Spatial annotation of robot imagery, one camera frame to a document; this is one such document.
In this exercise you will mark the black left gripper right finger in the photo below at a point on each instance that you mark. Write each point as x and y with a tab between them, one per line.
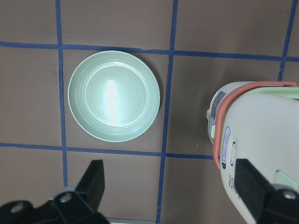
254	190

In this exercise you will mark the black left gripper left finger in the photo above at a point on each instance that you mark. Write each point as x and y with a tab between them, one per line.
91	185

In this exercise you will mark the white rice cooker orange handle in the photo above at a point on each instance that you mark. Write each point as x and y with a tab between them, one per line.
259	121

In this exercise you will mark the green plate near left arm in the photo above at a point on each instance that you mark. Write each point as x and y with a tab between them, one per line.
113	96

